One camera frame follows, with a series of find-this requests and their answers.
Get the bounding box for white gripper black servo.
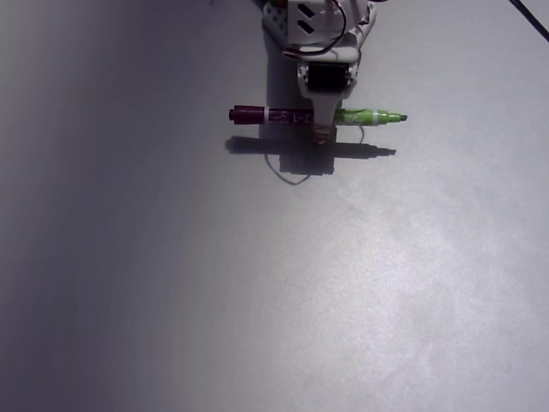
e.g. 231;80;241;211
282;41;361;146

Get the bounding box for green marker with maroon cap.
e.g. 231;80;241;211
228;104;408;128

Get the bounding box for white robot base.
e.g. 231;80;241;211
350;0;379;47

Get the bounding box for tan rubber bands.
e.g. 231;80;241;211
314;123;335;146

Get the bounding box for red black servo wire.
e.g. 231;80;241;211
281;0;349;59

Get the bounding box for black cable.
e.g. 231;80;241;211
509;0;549;43

